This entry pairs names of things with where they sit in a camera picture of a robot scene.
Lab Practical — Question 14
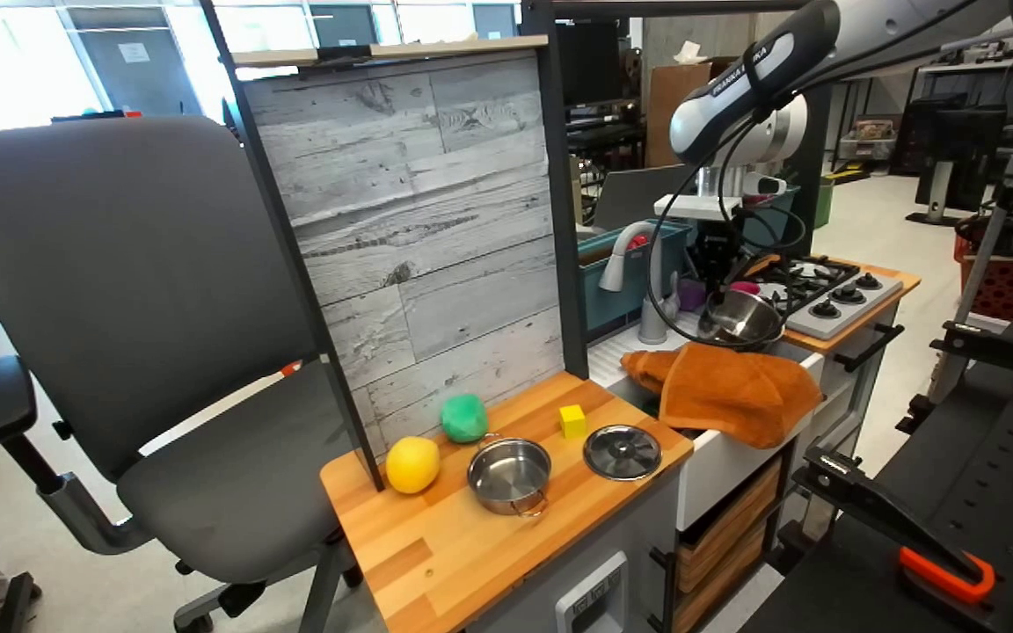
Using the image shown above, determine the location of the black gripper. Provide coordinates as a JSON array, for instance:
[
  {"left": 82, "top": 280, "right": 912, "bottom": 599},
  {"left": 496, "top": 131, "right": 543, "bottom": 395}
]
[{"left": 692, "top": 215, "right": 762, "bottom": 323}]

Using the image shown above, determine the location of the large steel pot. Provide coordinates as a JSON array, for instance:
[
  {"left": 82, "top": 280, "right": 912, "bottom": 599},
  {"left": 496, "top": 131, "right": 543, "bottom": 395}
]
[{"left": 695, "top": 288, "right": 788, "bottom": 354}]

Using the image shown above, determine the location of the toy stove top with burners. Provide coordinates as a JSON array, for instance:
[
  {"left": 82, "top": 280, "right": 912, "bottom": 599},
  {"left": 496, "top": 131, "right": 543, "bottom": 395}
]
[{"left": 755, "top": 252, "right": 907, "bottom": 346}]

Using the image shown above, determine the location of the steel pot lid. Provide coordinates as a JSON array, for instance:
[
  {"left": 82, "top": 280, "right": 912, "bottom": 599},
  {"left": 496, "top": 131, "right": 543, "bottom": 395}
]
[{"left": 581, "top": 422, "right": 665, "bottom": 481}]

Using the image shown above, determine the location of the small steel pot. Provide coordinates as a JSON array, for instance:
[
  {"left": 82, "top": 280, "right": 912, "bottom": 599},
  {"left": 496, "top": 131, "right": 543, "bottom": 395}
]
[{"left": 466, "top": 437, "right": 557, "bottom": 520}]

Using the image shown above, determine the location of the purple toy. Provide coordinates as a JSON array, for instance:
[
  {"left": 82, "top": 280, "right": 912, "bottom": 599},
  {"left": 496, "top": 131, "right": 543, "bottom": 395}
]
[{"left": 674, "top": 276, "right": 710, "bottom": 316}]

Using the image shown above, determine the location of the grey toy faucet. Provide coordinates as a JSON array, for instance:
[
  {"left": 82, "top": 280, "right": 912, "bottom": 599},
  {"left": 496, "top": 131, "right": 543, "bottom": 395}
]
[{"left": 598, "top": 218, "right": 674, "bottom": 349}]

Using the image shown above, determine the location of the orange towel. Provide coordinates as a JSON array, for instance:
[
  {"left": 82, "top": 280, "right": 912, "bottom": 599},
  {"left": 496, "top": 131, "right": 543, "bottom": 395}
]
[{"left": 620, "top": 342, "right": 826, "bottom": 452}]

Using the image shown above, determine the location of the dark blue plastic bin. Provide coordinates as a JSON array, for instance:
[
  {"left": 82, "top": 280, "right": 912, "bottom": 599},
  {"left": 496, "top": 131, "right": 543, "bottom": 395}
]
[{"left": 578, "top": 218, "right": 699, "bottom": 338}]

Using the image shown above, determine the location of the white toy sink basin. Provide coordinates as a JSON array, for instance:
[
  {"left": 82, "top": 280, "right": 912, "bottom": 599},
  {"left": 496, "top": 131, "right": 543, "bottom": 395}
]
[{"left": 589, "top": 310, "right": 831, "bottom": 534}]

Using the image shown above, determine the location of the small yellow cube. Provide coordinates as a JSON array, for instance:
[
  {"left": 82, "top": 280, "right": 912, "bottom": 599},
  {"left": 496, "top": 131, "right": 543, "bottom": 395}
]
[{"left": 557, "top": 399, "right": 590, "bottom": 442}]

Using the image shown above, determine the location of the cardboard box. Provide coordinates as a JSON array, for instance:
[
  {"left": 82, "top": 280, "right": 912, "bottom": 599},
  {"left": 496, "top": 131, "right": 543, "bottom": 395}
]
[{"left": 645, "top": 55, "right": 719, "bottom": 173}]

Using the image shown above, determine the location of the wooden drawer crate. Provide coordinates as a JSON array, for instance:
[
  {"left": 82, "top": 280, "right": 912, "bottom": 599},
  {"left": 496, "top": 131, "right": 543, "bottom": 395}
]
[{"left": 674, "top": 452, "right": 792, "bottom": 633}]

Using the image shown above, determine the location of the green toy vegetable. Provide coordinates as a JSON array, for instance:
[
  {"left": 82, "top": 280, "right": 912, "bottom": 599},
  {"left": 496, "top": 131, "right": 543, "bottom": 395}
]
[{"left": 438, "top": 390, "right": 493, "bottom": 447}]

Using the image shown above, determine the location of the grey wood-look back panel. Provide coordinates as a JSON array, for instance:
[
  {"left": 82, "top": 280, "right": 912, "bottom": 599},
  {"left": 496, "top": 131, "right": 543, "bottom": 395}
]
[{"left": 241, "top": 48, "right": 569, "bottom": 464}]

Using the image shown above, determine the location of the yellow toy lemon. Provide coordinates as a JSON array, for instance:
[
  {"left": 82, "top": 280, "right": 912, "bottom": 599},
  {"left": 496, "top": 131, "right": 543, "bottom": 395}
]
[{"left": 384, "top": 431, "right": 448, "bottom": 499}]

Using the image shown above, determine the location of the wooden toy kitchen unit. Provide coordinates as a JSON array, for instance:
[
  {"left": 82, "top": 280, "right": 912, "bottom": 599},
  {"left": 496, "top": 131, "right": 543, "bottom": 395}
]
[{"left": 321, "top": 249, "right": 924, "bottom": 633}]

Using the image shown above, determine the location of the wooden shelf board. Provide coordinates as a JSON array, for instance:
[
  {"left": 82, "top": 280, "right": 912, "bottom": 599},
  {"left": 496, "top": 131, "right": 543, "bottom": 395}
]
[{"left": 229, "top": 31, "right": 557, "bottom": 72}]

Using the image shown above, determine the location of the white stick with red tip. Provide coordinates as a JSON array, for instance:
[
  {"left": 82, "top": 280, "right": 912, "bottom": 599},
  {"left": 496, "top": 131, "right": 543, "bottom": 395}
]
[{"left": 136, "top": 357, "right": 306, "bottom": 459}]

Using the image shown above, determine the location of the grey office chair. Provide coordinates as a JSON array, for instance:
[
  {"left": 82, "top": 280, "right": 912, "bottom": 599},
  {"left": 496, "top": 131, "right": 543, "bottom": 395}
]
[{"left": 0, "top": 116, "right": 373, "bottom": 633}]

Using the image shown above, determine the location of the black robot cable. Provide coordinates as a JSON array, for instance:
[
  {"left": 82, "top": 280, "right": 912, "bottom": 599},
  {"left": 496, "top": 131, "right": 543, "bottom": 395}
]
[{"left": 642, "top": 116, "right": 815, "bottom": 323}]

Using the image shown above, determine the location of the black oven door handle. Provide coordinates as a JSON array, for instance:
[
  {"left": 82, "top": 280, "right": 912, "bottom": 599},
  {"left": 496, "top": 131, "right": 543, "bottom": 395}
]
[{"left": 833, "top": 321, "right": 912, "bottom": 377}]

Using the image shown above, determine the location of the black window frame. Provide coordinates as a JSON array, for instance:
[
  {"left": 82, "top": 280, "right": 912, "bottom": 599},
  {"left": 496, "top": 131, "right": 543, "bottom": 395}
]
[{"left": 520, "top": 0, "right": 847, "bottom": 381}]

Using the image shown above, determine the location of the black clamp with orange handle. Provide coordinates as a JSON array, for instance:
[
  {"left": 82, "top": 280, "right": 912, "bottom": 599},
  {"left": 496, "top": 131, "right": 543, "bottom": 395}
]
[{"left": 803, "top": 449, "right": 1004, "bottom": 612}]

